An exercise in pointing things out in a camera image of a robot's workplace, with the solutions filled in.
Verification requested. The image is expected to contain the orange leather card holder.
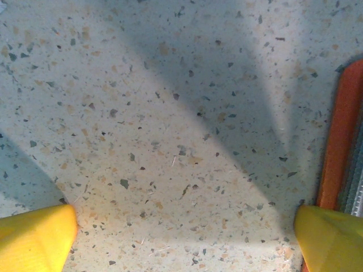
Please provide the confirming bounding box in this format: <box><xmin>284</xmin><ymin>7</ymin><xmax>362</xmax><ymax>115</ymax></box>
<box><xmin>301</xmin><ymin>58</ymin><xmax>363</xmax><ymax>272</ymax></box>

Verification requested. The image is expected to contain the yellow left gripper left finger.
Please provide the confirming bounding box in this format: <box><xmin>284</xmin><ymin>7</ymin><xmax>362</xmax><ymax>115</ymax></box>
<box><xmin>0</xmin><ymin>203</ymin><xmax>79</xmax><ymax>272</ymax></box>

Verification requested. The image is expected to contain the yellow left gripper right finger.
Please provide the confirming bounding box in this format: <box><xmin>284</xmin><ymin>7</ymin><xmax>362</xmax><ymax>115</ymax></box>
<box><xmin>294</xmin><ymin>204</ymin><xmax>363</xmax><ymax>272</ymax></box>

